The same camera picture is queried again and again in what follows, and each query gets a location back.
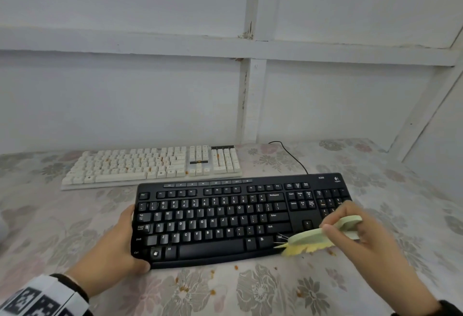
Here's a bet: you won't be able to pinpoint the person's left hand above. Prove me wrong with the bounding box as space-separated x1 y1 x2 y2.
65 204 151 298

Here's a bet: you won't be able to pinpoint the person's right hand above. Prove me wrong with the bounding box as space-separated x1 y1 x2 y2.
320 200 442 316

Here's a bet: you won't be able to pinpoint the green brush yellow bristles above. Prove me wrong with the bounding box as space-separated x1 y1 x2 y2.
274 215 364 258

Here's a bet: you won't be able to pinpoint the white keyboard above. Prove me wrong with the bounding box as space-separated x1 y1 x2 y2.
60 145 243 191

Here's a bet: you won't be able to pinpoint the black keyboard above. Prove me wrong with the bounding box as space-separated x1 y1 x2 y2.
131 173 357 270

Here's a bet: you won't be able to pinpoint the person's right forearm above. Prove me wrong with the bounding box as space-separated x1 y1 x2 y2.
390 299 463 316

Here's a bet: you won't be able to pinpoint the person's left forearm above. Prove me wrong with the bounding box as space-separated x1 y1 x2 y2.
49 273 91 316

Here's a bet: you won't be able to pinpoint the floral tablecloth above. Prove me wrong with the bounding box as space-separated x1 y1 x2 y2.
0 138 463 316

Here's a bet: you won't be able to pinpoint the white marker left wristband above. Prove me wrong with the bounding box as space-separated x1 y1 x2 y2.
0 275 89 316

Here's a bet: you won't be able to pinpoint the black keyboard cable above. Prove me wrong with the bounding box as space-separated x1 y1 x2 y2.
267 141 309 175

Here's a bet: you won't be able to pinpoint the white wooden frame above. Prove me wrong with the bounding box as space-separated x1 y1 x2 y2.
0 0 463 162

